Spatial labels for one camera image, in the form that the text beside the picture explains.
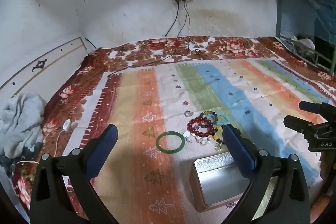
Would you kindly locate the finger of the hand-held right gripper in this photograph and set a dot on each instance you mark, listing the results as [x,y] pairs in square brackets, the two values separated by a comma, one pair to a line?
[311,106]
[296,123]

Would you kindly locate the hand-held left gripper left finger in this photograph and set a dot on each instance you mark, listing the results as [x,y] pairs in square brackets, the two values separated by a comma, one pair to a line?
[103,153]

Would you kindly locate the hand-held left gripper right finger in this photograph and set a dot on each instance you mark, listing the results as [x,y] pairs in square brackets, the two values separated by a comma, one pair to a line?
[240,153]

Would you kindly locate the silver metal tin box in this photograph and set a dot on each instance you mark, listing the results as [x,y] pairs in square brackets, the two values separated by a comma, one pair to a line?
[215,182]

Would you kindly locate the clear crystal pendant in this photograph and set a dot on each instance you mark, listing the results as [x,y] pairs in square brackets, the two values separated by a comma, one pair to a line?
[219,146]

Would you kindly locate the metal rack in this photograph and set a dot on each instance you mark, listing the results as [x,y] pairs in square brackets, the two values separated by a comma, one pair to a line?
[319,56]

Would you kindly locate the green jade bangle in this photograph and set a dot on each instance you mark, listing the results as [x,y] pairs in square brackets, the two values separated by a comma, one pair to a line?
[160,148]

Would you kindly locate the striped colourful mat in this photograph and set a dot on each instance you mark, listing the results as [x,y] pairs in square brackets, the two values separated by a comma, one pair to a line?
[147,113]

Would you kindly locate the red floral blanket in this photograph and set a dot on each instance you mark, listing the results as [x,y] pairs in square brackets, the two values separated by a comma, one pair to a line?
[86,77]

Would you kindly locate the grey crumpled cloth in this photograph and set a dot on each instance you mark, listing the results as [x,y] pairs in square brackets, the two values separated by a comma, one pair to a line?
[21,121]

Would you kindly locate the blue hanging jeans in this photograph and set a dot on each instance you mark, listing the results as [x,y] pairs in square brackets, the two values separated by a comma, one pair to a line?
[307,11]

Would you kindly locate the white headboard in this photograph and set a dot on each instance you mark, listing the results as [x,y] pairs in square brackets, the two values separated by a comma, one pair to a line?
[34,66]

